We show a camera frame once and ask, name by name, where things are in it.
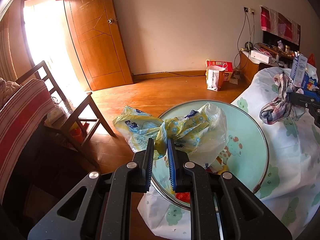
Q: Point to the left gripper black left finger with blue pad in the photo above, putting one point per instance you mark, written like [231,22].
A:
[99,206]

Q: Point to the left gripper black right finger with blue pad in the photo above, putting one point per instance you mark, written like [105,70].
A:
[221,206]

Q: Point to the plaid checkered cloth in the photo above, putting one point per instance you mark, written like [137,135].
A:
[281,107]

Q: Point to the yellow white printed plastic bag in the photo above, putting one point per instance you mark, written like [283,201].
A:
[202,133]

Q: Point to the yellow sponge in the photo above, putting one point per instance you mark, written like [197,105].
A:
[224,169]

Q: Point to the light blue cartoon trash bin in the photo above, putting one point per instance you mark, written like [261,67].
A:
[246,153]

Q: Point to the blue white LOOK carton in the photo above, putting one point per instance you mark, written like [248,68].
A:
[310,79]

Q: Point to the tall white milk carton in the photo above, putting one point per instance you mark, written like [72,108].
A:
[298,69]

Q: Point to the red crumpled plastic bag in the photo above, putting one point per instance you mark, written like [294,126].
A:
[183,196]

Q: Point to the red bag on cabinet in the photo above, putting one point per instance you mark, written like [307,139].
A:
[311,60]

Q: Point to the white long box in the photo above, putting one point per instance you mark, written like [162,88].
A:
[255,54]

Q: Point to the white green cloud bedsheet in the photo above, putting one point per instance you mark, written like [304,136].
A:
[290,189]

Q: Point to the black television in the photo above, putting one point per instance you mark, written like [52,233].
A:
[276,43]

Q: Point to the red gift box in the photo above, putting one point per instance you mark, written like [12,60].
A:
[226,66]

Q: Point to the red patterned cloth cover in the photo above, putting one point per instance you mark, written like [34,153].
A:
[277,24]

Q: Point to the dark wooden chair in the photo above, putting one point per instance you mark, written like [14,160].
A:
[80,110]

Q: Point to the white paper shopping bag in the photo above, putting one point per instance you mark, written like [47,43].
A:
[214,78]

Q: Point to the red striped blanket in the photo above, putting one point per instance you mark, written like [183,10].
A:
[20,117]

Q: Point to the wooden door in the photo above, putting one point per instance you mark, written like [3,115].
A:
[97,41]

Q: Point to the wall power outlet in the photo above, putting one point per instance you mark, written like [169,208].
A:
[249,10]

